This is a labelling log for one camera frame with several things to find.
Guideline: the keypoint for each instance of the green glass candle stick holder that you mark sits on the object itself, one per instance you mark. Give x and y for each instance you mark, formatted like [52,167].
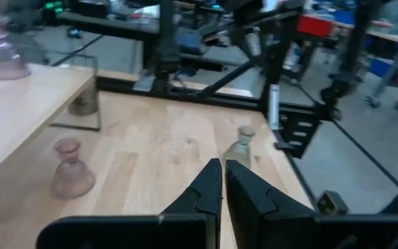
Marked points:
[240,152]

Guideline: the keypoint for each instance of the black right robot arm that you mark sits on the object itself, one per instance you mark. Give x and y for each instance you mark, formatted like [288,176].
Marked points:
[166,55]

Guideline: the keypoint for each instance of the small black camera box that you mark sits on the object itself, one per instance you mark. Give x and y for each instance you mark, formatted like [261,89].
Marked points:
[332,202]

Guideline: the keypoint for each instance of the grey desk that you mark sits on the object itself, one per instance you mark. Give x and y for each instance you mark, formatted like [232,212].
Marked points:
[213,55]

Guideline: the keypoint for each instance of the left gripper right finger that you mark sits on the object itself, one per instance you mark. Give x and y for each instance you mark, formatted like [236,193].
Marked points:
[271,228]

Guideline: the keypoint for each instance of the backlit computer keyboard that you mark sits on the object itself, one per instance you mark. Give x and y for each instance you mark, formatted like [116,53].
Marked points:
[189,41]

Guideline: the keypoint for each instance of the black aluminium table frame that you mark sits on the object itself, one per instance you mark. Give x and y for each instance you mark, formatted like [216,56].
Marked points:
[185,96]

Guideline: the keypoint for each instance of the brown tin can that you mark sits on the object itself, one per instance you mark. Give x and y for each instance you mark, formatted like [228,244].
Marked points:
[83,103]

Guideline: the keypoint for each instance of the pink glass candle stick holder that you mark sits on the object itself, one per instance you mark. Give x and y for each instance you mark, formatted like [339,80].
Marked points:
[2,58]
[73,180]

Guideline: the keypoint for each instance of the wooden shelf riser black frame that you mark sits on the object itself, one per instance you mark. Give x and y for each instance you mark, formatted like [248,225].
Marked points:
[19,103]

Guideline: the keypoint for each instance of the red plastic crate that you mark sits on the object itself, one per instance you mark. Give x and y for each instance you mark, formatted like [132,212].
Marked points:
[314,26]

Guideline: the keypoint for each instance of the blue cart with casters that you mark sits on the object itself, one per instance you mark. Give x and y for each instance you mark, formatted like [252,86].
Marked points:
[392,72]

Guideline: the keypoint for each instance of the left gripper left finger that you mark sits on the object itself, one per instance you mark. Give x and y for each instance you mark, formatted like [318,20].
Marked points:
[185,228]

